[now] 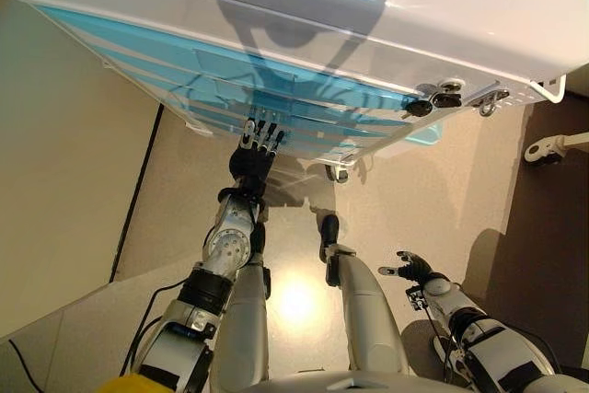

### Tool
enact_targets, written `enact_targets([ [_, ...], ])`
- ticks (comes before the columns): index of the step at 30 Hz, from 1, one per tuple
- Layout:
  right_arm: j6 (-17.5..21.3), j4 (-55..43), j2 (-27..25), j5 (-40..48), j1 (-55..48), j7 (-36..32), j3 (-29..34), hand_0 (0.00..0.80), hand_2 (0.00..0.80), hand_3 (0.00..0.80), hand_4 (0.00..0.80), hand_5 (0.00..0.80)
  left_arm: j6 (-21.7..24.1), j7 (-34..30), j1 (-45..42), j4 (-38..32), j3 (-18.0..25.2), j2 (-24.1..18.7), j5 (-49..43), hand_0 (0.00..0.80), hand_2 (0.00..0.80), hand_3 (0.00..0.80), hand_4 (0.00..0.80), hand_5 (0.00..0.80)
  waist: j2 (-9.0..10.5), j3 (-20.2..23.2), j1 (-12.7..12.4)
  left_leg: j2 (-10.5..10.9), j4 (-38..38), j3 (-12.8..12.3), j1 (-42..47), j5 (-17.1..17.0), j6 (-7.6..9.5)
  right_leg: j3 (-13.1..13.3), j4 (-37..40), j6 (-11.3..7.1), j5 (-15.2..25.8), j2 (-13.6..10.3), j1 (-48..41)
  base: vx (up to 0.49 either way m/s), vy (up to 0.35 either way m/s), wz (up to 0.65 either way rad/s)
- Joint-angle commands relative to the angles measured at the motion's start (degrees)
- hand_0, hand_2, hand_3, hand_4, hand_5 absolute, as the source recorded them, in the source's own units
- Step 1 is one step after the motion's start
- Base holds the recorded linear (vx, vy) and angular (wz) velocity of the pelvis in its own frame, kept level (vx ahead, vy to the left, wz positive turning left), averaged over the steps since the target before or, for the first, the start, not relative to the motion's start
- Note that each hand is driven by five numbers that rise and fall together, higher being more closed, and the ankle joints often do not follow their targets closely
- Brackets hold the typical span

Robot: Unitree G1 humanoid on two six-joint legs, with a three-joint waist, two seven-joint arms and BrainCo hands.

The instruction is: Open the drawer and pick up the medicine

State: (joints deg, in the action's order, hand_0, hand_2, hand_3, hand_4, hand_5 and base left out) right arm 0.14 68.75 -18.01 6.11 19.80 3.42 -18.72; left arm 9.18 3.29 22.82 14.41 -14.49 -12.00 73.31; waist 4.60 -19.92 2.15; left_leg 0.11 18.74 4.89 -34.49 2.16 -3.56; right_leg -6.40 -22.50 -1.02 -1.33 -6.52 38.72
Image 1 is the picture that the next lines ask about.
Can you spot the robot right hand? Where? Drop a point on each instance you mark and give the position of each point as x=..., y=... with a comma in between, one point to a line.
x=416, y=266

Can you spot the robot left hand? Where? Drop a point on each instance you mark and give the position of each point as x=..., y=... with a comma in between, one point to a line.
x=250, y=163

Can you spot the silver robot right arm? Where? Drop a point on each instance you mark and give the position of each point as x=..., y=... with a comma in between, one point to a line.
x=488, y=342

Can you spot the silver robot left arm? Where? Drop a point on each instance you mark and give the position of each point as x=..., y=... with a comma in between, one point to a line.
x=230, y=246

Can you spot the silver robot right leg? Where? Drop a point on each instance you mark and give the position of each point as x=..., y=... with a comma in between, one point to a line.
x=368, y=310

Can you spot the black robot left foot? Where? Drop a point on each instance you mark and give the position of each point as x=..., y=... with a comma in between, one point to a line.
x=258, y=236

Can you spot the black robot foot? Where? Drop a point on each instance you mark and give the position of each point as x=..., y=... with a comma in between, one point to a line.
x=330, y=232
x=258, y=236

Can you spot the cart caster wheel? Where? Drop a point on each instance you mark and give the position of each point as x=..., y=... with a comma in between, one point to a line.
x=338, y=174

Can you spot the black robot right foot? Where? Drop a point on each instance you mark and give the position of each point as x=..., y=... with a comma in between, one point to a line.
x=330, y=232

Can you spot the white black sneaker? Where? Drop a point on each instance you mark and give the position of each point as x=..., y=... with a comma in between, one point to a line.
x=442, y=356

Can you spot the light blue waste bin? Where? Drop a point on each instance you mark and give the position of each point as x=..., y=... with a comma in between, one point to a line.
x=425, y=137

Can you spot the black headed key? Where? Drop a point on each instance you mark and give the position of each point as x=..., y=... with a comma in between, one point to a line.
x=448, y=100
x=419, y=108

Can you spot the silver lock hasp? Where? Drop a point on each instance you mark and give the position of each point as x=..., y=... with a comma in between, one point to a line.
x=488, y=99

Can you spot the white medical cart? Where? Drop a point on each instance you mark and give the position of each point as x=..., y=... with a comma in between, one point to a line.
x=414, y=20

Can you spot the white perforated basket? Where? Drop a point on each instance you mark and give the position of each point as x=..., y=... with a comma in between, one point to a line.
x=557, y=89

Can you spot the yellow plastic part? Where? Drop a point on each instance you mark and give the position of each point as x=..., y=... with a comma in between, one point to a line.
x=133, y=384

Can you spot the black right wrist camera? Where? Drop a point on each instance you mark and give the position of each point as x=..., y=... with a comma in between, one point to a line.
x=416, y=298

